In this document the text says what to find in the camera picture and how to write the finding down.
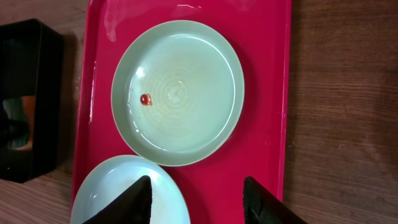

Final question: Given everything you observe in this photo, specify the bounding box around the green orange sponge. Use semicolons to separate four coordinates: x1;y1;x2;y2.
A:
1;95;36;151

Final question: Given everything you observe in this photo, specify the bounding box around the light blue plate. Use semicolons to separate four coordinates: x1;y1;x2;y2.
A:
70;155;190;224
111;20;245;167

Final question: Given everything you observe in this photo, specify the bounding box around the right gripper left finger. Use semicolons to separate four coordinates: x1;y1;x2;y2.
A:
83;175;152;224

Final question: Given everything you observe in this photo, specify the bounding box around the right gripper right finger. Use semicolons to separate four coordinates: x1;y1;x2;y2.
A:
243;176;307;224

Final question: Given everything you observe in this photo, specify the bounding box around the black rectangular tray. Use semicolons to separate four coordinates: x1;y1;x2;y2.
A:
1;19;64;183

